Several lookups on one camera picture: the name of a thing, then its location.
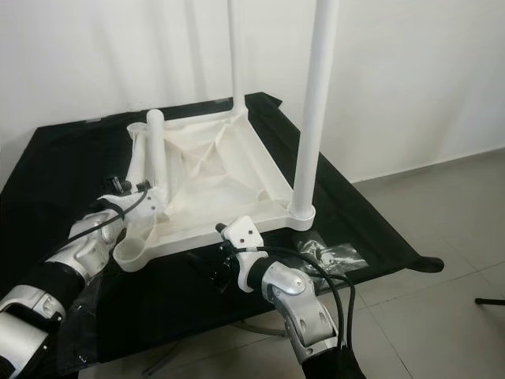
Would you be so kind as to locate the black tripod leg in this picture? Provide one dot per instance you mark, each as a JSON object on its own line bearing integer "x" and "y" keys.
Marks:
{"x": 491, "y": 300}

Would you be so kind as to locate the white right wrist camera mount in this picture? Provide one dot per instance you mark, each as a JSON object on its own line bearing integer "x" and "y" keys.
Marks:
{"x": 243, "y": 237}

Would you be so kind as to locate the white plastic table top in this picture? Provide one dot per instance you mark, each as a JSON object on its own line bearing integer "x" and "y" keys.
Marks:
{"x": 205, "y": 174}

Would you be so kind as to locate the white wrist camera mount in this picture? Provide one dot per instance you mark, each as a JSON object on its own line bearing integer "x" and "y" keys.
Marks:
{"x": 243, "y": 237}
{"x": 148, "y": 209}

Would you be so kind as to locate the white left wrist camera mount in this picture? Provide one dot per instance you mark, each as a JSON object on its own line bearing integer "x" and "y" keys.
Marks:
{"x": 148, "y": 209}

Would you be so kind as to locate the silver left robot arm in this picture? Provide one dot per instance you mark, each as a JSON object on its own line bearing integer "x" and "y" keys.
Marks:
{"x": 31, "y": 316}

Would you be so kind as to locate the black table cloth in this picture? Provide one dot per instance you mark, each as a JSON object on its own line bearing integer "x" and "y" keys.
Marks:
{"x": 71, "y": 158}

